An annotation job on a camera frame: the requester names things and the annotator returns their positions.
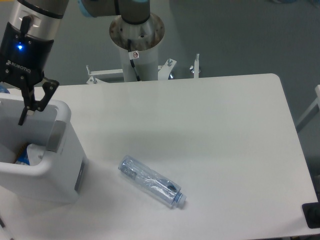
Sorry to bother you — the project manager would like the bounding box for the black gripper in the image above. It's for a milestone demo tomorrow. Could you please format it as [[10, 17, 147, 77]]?
[[0, 22, 60, 126]]

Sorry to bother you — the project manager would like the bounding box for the white paper wrapper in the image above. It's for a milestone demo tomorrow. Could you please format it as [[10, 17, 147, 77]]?
[[27, 143, 46, 166]]

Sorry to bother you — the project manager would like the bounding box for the clear plastic water bottle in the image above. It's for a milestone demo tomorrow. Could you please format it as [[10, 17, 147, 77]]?
[[118, 155, 187, 209]]

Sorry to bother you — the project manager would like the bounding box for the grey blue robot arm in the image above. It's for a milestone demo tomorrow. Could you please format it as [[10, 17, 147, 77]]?
[[0, 0, 69, 126]]

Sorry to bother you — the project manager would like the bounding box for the white trash can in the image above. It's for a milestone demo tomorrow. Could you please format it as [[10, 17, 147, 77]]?
[[0, 93, 88, 203]]

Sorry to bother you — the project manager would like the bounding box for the blue object at left edge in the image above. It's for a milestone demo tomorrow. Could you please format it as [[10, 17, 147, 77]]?
[[0, 85, 10, 94]]

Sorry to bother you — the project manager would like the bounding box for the blue packaging in bin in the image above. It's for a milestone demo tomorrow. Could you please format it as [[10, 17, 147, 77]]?
[[14, 143, 30, 166]]

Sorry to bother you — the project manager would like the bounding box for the black clamp at table edge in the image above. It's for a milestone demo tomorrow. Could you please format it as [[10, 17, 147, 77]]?
[[302, 202, 320, 229]]

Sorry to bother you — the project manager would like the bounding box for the black cable on pedestal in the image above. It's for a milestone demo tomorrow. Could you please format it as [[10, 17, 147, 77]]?
[[127, 38, 141, 82]]

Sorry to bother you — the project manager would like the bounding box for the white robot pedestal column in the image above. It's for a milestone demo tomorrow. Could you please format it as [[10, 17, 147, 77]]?
[[109, 13, 165, 69]]

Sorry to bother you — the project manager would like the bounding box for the white pedestal base frame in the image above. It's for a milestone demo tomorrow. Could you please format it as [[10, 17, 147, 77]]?
[[85, 52, 202, 85]]

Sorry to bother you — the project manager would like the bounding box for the white frame at right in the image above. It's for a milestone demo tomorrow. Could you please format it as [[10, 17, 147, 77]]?
[[295, 84, 320, 133]]

